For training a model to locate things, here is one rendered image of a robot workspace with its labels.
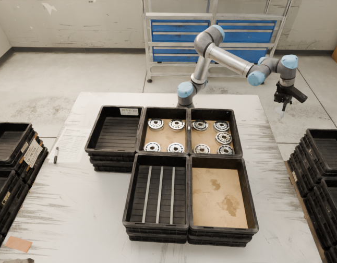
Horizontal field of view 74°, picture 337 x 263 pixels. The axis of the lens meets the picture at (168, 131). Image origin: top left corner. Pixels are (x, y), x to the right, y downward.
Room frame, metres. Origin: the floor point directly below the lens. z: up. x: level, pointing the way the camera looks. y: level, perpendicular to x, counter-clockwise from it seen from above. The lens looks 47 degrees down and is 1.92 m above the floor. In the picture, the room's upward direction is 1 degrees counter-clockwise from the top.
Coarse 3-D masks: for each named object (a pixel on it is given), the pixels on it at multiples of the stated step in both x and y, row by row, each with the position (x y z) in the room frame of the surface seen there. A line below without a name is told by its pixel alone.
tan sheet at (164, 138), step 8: (168, 120) 1.14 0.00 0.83; (184, 120) 1.13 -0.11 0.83; (168, 128) 1.05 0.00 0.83; (184, 128) 1.05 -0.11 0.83; (152, 136) 0.98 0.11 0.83; (160, 136) 0.98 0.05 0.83; (168, 136) 0.98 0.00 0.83; (176, 136) 0.98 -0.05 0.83; (184, 136) 0.98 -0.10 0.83; (160, 144) 0.92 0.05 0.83; (168, 144) 0.92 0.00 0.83; (184, 144) 0.91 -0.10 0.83
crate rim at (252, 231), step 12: (192, 156) 0.74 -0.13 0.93; (204, 156) 0.74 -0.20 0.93; (216, 156) 0.74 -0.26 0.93; (252, 204) 0.46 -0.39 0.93; (192, 216) 0.41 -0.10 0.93; (192, 228) 0.36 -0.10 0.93; (204, 228) 0.36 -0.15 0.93; (216, 228) 0.36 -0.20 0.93; (228, 228) 0.36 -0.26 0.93; (240, 228) 0.35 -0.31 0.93
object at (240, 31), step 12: (216, 24) 2.82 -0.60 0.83; (228, 24) 2.80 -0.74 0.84; (240, 24) 2.79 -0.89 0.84; (252, 24) 2.78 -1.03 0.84; (264, 24) 2.78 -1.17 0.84; (228, 36) 2.81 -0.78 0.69; (240, 36) 2.80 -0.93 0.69; (252, 36) 2.80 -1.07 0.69; (264, 36) 2.79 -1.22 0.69; (228, 48) 2.79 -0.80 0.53; (240, 48) 2.79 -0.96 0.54; (252, 48) 2.78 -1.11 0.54; (264, 48) 2.77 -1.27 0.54; (252, 60) 2.79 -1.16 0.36
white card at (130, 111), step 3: (120, 108) 1.17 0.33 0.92; (123, 111) 1.17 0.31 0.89; (126, 111) 1.16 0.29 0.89; (129, 111) 1.16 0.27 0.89; (132, 111) 1.16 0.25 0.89; (135, 111) 1.16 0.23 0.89; (123, 114) 1.17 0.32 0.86; (126, 114) 1.16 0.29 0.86; (129, 114) 1.16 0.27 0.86; (132, 114) 1.16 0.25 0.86; (135, 114) 1.16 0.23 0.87; (138, 114) 1.16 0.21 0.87
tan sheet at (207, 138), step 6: (192, 120) 1.13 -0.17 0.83; (210, 126) 1.07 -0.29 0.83; (192, 132) 1.02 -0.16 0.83; (210, 132) 1.02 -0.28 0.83; (228, 132) 1.01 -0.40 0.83; (192, 138) 0.96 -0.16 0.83; (198, 138) 0.96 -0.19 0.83; (204, 138) 0.96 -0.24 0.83; (210, 138) 0.96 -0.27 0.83; (192, 144) 0.91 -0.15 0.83; (198, 144) 0.91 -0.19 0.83; (204, 144) 0.91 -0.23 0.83; (210, 144) 0.91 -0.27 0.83; (216, 144) 0.91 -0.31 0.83; (210, 150) 0.86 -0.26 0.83; (216, 150) 0.86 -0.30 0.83
